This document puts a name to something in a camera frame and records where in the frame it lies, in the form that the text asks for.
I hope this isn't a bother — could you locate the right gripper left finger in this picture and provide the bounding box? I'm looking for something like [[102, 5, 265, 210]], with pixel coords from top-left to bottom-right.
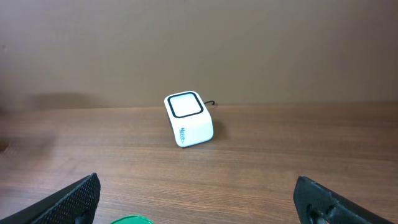
[[1, 173, 101, 224]]

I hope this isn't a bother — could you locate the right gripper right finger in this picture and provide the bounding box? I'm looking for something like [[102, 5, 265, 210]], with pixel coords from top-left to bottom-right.
[[293, 176, 392, 224]]

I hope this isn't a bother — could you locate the green lid jar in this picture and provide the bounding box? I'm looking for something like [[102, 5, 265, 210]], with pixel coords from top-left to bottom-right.
[[111, 215, 154, 224]]

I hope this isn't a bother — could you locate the white barcode scanner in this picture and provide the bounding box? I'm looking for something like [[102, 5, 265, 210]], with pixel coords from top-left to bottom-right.
[[164, 91, 214, 147]]

